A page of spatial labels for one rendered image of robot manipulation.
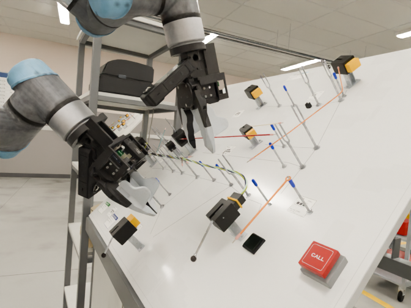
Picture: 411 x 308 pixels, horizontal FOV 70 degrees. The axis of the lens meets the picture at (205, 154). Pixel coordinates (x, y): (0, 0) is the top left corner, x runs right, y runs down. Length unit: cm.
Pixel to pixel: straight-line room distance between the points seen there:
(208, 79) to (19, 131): 36
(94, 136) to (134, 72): 111
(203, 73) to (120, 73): 106
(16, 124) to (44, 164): 756
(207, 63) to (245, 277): 43
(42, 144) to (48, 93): 756
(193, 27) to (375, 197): 46
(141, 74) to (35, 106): 111
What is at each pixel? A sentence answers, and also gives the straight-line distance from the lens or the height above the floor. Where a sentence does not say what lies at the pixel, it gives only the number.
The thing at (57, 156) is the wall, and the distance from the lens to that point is 814.
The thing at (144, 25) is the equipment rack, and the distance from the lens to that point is 164.
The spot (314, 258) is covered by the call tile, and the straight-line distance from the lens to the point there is 55.
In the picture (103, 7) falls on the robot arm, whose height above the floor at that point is 146.
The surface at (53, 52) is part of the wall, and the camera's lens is 832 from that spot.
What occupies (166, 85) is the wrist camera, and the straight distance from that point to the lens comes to 56.
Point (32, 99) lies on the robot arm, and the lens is 60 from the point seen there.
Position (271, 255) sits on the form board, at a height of 105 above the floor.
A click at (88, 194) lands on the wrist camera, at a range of 63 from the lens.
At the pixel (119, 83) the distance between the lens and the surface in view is 162.
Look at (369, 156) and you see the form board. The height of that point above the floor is 126.
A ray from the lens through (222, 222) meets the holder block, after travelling 65.
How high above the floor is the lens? 127
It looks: 3 degrees down
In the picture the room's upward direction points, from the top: 5 degrees clockwise
